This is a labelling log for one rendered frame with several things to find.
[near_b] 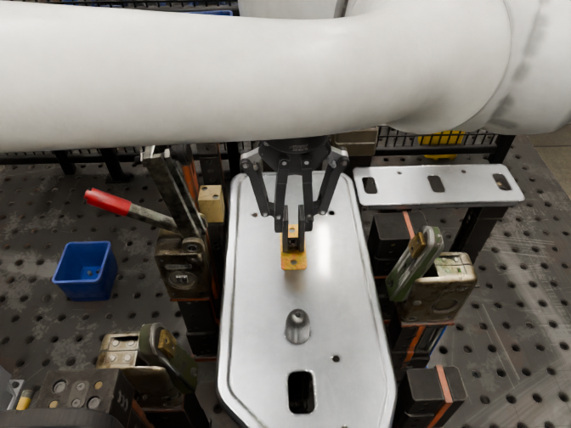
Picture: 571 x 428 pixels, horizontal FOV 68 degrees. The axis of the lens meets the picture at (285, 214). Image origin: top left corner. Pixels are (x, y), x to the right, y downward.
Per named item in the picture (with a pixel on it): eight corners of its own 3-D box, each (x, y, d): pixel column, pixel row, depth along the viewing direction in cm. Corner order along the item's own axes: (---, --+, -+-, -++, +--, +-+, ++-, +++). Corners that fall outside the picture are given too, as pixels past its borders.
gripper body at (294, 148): (255, 126, 42) (259, 192, 49) (339, 124, 43) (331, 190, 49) (256, 87, 47) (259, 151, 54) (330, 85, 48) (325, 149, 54)
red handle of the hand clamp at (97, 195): (201, 242, 58) (82, 200, 51) (195, 250, 60) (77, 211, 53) (204, 219, 61) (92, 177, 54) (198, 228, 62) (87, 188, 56)
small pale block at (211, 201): (240, 319, 91) (220, 199, 64) (223, 319, 91) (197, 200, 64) (240, 305, 93) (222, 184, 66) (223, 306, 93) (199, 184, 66)
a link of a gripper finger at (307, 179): (296, 137, 51) (308, 137, 51) (303, 202, 59) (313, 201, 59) (298, 160, 48) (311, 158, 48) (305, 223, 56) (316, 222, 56)
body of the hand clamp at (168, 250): (226, 361, 85) (200, 254, 59) (191, 362, 84) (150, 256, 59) (228, 333, 89) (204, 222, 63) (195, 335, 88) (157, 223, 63)
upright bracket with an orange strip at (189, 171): (221, 309, 92) (178, 116, 56) (215, 310, 92) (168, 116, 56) (222, 298, 94) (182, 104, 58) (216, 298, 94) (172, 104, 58)
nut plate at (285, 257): (307, 269, 60) (308, 264, 59) (280, 270, 60) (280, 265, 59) (303, 225, 66) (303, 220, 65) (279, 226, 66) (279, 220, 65)
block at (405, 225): (405, 329, 89) (441, 246, 69) (353, 330, 89) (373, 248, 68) (395, 290, 96) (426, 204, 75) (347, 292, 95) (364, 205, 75)
